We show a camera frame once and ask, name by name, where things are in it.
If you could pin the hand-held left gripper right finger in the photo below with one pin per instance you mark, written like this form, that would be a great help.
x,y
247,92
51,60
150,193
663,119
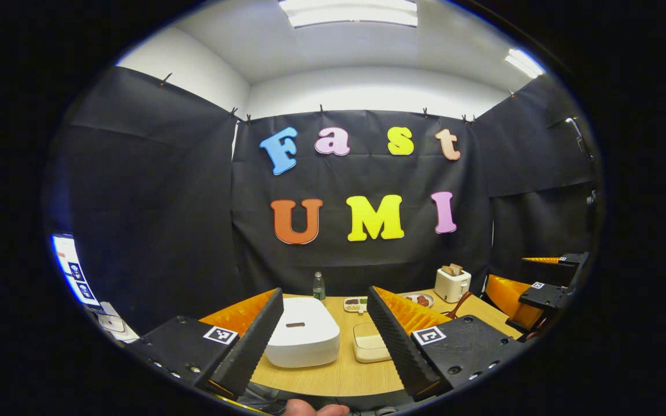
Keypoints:
x,y
393,341

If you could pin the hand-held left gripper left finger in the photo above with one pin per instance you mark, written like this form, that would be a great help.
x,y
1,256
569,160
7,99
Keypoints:
x,y
255,341

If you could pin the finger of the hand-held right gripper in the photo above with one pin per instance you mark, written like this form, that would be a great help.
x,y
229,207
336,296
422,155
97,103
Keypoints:
x,y
570,259
547,297

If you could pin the white rice cooker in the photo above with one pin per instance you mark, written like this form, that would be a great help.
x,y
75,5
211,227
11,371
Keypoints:
x,y
304,338

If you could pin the brown wooden spoon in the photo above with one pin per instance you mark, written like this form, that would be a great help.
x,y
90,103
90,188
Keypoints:
x,y
461,303

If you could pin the round white plate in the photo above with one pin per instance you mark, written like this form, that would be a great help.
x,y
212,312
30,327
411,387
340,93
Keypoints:
x,y
411,297

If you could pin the brown meat piece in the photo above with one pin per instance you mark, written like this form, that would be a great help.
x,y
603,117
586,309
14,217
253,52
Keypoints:
x,y
422,300

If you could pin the white divided dish of beans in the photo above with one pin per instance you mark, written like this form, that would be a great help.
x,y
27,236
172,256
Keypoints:
x,y
355,304

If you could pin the white toaster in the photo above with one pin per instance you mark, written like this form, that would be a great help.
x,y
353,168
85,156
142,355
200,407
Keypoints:
x,y
451,288

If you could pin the clear plastic water bottle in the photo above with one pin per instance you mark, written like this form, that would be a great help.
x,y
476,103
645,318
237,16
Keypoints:
x,y
319,288

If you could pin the white rounded device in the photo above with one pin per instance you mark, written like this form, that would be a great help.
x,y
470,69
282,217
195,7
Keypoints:
x,y
116,323

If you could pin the black backdrop cloth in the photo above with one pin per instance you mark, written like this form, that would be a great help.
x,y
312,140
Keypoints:
x,y
194,202

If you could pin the computer monitor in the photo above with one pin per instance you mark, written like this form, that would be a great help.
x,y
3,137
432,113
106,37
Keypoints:
x,y
73,268

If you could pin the ceiling light panel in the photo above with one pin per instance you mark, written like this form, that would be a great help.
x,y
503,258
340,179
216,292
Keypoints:
x,y
350,11
525,62

